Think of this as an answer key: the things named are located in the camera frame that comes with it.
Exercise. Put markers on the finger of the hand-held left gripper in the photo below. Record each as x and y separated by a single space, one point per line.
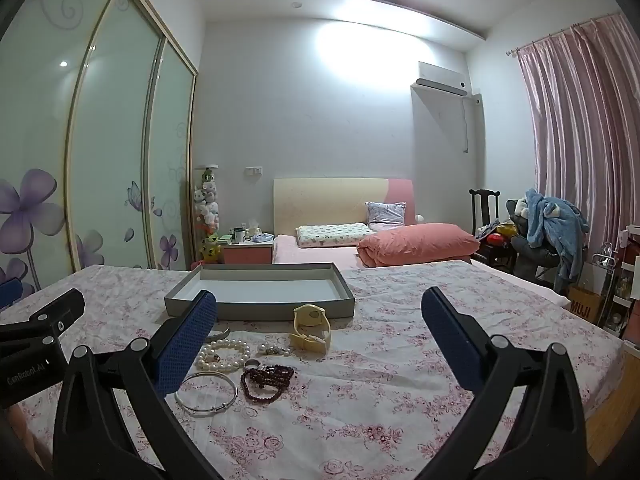
10 292
55 312

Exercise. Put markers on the floral sliding door wardrobe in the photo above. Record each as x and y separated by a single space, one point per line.
115 135

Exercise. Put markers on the grey chair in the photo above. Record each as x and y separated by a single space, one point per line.
530 255

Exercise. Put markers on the curtain rod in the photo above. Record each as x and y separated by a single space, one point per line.
550 36

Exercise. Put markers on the yellow wrist watch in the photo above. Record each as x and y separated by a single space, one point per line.
310 342

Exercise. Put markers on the tissue box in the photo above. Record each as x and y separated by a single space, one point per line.
254 228

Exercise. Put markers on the white pipe cover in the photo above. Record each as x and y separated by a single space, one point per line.
472 120

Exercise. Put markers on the white storage rack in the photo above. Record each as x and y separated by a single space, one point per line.
625 280

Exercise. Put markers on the dark wooden chair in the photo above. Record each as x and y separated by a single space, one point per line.
482 205

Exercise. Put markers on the small silver pendant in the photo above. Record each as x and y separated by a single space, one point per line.
272 350

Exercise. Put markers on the grey and white plush toy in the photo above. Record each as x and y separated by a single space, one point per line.
521 208

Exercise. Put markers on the wide silver cuff bangle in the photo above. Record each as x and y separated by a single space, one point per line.
222 335

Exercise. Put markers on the blue and white cloth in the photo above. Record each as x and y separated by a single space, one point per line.
261 237

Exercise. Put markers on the shallow grey cardboard box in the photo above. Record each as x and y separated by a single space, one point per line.
270 287

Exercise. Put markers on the pink and cream nightstand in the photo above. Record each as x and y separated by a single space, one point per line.
247 255

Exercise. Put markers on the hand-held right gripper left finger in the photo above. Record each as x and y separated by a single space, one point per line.
185 345

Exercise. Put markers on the pink floral sheet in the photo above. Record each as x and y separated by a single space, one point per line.
375 385

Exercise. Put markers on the folded pink quilt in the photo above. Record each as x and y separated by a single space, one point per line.
415 245

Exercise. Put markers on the pink bed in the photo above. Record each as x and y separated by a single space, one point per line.
320 255

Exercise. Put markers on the tower of plush toys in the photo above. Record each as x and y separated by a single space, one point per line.
206 205

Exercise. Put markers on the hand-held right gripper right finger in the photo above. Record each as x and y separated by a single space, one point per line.
450 330

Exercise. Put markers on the blue plush garment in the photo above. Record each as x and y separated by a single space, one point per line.
550 220

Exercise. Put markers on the cream and pink headboard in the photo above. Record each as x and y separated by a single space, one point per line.
325 200

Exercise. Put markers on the clear bangle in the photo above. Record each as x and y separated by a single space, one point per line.
207 410

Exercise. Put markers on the red and yellow toy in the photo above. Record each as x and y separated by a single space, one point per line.
500 234

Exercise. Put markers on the white air conditioner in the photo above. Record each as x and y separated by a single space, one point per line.
440 77

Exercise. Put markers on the small purple pillow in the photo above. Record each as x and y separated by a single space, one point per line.
385 212

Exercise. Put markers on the pink curtain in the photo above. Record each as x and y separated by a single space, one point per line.
585 125

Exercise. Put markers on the white wall socket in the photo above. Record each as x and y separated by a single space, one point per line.
254 171

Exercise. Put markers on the white patterned pillow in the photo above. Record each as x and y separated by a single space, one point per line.
330 234

